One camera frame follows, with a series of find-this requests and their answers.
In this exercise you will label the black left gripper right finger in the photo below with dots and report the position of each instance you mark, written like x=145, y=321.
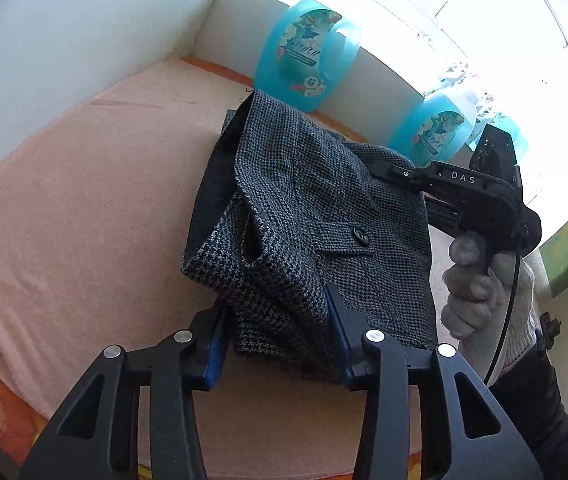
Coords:
x=346, y=328

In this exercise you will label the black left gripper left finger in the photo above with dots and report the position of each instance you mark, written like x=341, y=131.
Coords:
x=211, y=334

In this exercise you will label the grey houndstooth pants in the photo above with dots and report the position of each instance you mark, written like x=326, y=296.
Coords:
x=285, y=208

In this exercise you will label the dark sleeved right forearm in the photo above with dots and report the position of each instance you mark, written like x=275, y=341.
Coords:
x=528, y=392

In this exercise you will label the white gloved right hand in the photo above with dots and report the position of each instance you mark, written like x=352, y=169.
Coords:
x=489, y=311

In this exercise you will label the floral refill pouches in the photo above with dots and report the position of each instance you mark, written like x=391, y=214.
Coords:
x=467, y=79

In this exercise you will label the pink towel blanket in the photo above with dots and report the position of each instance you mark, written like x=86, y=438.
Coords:
x=95, y=208

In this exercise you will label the large blue detergent bottle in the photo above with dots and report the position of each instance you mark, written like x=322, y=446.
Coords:
x=307, y=55

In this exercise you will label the white window frame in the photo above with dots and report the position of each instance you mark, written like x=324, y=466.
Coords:
x=521, y=46

